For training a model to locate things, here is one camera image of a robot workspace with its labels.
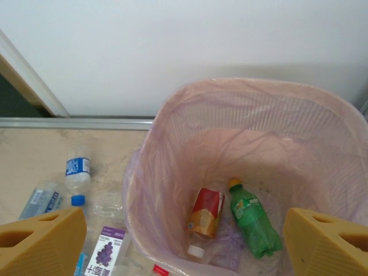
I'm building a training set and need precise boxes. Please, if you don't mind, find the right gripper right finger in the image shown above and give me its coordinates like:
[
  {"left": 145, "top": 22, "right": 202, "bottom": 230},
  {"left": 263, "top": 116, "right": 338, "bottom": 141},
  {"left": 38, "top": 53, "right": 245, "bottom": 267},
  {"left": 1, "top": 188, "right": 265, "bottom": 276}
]
[{"left": 283, "top": 207, "right": 368, "bottom": 276}]

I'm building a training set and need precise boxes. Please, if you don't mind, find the bottle purple grape label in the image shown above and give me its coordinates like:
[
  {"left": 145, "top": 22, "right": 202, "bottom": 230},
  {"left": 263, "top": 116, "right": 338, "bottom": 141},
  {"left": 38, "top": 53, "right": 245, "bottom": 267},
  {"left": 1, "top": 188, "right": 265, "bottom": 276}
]
[{"left": 83, "top": 225, "right": 129, "bottom": 276}]

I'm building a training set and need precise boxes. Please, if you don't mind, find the short blue-label bottle blue cap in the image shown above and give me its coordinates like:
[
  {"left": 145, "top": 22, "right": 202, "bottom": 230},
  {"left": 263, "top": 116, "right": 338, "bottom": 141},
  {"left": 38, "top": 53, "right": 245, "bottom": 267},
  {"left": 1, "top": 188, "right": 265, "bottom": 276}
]
[{"left": 64, "top": 145, "right": 93, "bottom": 207}]

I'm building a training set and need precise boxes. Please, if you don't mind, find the water bottle red label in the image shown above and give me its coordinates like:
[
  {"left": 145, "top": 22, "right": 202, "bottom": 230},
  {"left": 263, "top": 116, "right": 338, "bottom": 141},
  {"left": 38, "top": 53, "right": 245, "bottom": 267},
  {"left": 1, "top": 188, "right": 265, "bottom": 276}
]
[{"left": 152, "top": 264, "right": 170, "bottom": 276}]

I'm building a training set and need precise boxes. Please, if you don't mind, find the clear bottle grey label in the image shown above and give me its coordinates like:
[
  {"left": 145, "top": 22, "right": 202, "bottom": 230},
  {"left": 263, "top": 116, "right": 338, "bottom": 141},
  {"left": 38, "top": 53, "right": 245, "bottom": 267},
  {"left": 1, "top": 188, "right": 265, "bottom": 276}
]
[{"left": 17, "top": 180, "right": 64, "bottom": 221}]

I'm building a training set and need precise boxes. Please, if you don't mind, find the green soda bottle yellow cap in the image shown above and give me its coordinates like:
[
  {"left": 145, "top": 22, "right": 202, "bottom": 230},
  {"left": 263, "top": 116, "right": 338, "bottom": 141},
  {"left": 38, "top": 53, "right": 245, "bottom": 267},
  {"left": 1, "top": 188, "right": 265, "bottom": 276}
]
[{"left": 228, "top": 178, "right": 283, "bottom": 259}]

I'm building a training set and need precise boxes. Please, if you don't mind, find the beige plastic waste bin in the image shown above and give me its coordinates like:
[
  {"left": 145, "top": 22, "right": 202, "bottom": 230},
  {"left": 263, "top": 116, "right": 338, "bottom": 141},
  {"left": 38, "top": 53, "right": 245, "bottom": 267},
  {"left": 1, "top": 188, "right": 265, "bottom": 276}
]
[{"left": 122, "top": 77, "right": 368, "bottom": 276}]

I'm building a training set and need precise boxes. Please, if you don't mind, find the bottle red yellow label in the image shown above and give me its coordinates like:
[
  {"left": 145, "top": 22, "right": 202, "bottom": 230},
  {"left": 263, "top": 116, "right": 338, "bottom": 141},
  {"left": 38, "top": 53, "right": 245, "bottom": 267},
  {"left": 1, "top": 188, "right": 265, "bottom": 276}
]
[{"left": 186, "top": 187, "right": 226, "bottom": 259}]

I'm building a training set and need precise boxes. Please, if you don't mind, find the bottle colourful blue label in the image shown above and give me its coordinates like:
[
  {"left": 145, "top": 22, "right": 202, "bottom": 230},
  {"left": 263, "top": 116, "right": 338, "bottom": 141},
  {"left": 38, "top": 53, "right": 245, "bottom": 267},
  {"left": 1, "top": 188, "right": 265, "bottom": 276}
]
[{"left": 74, "top": 252, "right": 89, "bottom": 276}]

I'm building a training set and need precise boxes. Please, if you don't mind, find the white door frame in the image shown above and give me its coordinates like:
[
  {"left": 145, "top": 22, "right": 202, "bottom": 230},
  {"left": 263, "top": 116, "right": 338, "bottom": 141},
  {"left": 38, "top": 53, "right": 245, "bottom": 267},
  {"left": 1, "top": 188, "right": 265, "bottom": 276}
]
[{"left": 0, "top": 28, "right": 71, "bottom": 118}]

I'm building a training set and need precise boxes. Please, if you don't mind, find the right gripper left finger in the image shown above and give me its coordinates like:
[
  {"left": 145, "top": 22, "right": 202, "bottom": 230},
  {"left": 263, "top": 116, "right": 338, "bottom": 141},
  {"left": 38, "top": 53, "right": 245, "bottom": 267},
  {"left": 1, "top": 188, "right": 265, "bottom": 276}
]
[{"left": 0, "top": 207, "right": 87, "bottom": 276}]

